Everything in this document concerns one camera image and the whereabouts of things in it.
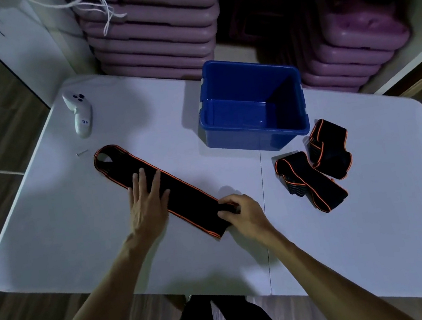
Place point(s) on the person's right hand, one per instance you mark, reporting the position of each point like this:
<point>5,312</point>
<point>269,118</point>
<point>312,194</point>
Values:
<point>248,215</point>

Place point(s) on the person's left hand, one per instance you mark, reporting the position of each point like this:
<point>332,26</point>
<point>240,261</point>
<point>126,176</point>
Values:
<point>148,209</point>

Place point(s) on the person's right thumb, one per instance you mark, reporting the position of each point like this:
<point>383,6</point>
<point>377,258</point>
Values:
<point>226,216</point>

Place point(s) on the person's left middle finger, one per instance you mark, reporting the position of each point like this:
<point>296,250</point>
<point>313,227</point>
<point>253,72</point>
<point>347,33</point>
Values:
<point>143,182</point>

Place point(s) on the person's left little finger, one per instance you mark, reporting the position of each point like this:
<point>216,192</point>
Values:
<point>131,196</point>

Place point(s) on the person's left thumb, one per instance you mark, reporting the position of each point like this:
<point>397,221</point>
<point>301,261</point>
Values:
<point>167,201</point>

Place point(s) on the person's left forearm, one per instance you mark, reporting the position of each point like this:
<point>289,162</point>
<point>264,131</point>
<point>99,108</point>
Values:
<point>98,307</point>

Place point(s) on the person's right forearm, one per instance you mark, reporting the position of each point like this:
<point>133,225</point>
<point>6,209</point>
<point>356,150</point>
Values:
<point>326,283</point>

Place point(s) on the small metal screw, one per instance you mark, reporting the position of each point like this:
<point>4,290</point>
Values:
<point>81,152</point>

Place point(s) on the white handheld controller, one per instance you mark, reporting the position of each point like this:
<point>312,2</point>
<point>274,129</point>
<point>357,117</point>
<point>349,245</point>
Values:
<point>80,112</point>

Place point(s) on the blue plastic bin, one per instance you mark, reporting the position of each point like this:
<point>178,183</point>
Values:
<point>252,105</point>

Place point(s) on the tall stack of purple steppers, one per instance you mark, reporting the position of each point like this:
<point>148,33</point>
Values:
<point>158,26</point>

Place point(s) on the short stack of purple steppers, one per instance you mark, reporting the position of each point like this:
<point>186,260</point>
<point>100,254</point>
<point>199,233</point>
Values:
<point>353,47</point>

